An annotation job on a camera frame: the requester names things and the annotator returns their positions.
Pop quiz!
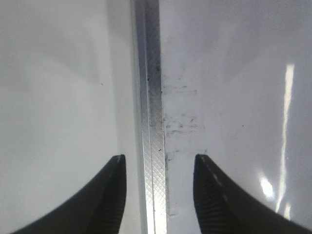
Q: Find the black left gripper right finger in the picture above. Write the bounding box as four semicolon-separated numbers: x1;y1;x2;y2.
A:
193;154;311;234

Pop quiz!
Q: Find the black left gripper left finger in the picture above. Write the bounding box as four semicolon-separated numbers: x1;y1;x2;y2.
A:
16;155;126;234

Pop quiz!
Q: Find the white whiteboard with grey frame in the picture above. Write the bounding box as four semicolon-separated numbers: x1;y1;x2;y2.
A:
133;0;312;234

